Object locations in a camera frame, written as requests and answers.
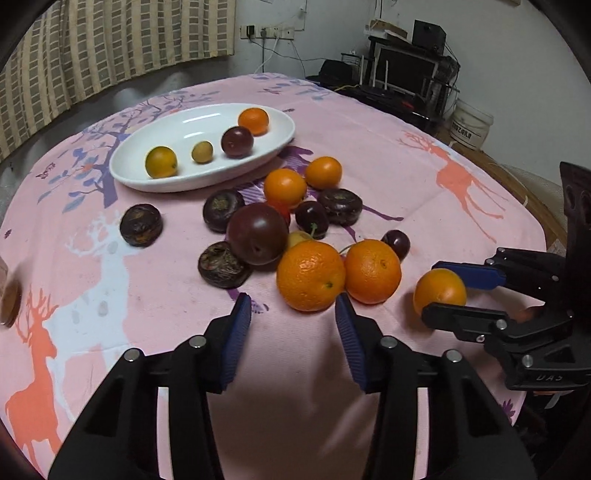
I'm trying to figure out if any small orange mandarin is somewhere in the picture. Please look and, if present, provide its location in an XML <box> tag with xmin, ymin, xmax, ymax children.
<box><xmin>413</xmin><ymin>268</ymin><xmax>467</xmax><ymax>315</ymax></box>

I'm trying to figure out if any dark water chestnut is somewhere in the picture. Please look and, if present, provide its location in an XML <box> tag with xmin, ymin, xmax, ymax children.
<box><xmin>318</xmin><ymin>188</ymin><xmax>363</xmax><ymax>226</ymax></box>
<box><xmin>197</xmin><ymin>241</ymin><xmax>252</xmax><ymax>290</ymax></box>
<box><xmin>202</xmin><ymin>189</ymin><xmax>245</xmax><ymax>233</ymax></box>
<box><xmin>119</xmin><ymin>203</ymin><xmax>163</xmax><ymax>248</ymax></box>

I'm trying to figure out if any large orange mandarin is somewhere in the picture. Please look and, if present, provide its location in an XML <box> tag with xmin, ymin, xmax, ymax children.
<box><xmin>276</xmin><ymin>240</ymin><xmax>346</xmax><ymax>313</ymax></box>

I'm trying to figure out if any small yellow fruit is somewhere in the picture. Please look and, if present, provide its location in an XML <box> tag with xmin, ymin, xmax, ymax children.
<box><xmin>287</xmin><ymin>230</ymin><xmax>312</xmax><ymax>249</ymax></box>

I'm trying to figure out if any yellow round fruit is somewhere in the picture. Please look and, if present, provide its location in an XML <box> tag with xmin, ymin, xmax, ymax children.
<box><xmin>144</xmin><ymin>146</ymin><xmax>178</xmax><ymax>179</ymax></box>

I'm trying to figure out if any dark red cherry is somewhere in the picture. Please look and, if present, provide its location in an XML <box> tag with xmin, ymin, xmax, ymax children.
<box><xmin>294</xmin><ymin>201</ymin><xmax>329</xmax><ymax>240</ymax></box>
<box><xmin>381</xmin><ymin>230</ymin><xmax>411</xmax><ymax>261</ymax></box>

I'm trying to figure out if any pink deer tablecloth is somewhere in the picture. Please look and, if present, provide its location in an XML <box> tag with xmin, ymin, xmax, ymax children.
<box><xmin>1</xmin><ymin>74</ymin><xmax>546</xmax><ymax>479</ymax></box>

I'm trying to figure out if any white plastic bucket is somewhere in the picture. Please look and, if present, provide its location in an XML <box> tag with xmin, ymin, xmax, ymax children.
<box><xmin>450</xmin><ymin>99</ymin><xmax>494</xmax><ymax>151</ymax></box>

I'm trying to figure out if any small orange kumquat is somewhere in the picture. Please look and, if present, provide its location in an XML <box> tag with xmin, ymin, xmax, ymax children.
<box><xmin>238</xmin><ymin>107</ymin><xmax>270</xmax><ymax>136</ymax></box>
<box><xmin>304</xmin><ymin>156</ymin><xmax>342</xmax><ymax>190</ymax></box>

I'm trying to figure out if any red cherry tomato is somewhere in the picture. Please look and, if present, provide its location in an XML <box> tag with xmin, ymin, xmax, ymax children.
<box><xmin>267</xmin><ymin>202</ymin><xmax>291</xmax><ymax>226</ymax></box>

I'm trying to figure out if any black shelf rack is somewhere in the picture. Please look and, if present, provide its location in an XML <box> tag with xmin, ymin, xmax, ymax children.
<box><xmin>363</xmin><ymin>20</ymin><xmax>461</xmax><ymax>122</ymax></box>

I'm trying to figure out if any large dark plum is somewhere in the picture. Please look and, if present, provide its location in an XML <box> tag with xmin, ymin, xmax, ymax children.
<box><xmin>226</xmin><ymin>203</ymin><xmax>288</xmax><ymax>266</ymax></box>

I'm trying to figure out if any dark red plum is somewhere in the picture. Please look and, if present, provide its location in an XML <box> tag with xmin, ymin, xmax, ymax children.
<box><xmin>221</xmin><ymin>126</ymin><xmax>254</xmax><ymax>158</ymax></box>

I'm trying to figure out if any small yellow-green fruit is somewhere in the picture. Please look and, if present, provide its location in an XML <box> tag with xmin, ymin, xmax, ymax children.
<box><xmin>191</xmin><ymin>140</ymin><xmax>214</xmax><ymax>165</ymax></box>

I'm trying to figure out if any white oval plate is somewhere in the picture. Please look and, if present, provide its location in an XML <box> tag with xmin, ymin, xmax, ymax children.
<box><xmin>110</xmin><ymin>103</ymin><xmax>296</xmax><ymax>193</ymax></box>

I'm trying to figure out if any striped beige curtain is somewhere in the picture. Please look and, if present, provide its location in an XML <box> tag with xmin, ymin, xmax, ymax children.
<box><xmin>1</xmin><ymin>1</ymin><xmax>236</xmax><ymax>158</ymax></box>

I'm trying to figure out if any wall power strip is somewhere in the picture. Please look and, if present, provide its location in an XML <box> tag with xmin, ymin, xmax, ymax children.
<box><xmin>239</xmin><ymin>24</ymin><xmax>296</xmax><ymax>40</ymax></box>

